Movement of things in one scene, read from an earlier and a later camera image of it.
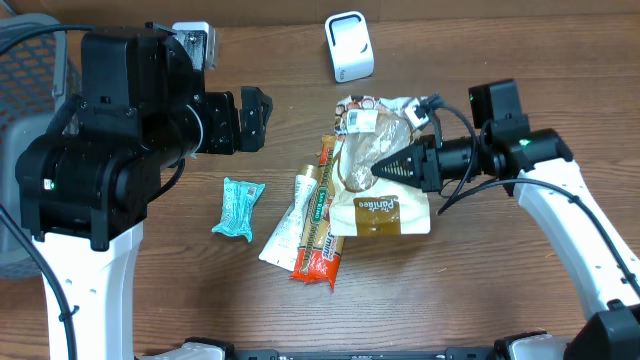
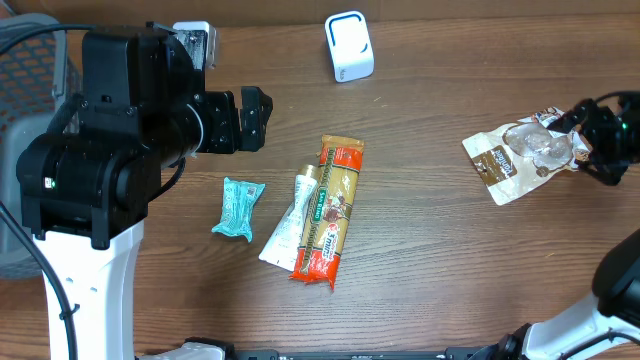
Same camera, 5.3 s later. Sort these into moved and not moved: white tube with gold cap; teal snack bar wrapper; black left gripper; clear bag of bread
Moved: clear bag of bread
Not moved: black left gripper; white tube with gold cap; teal snack bar wrapper
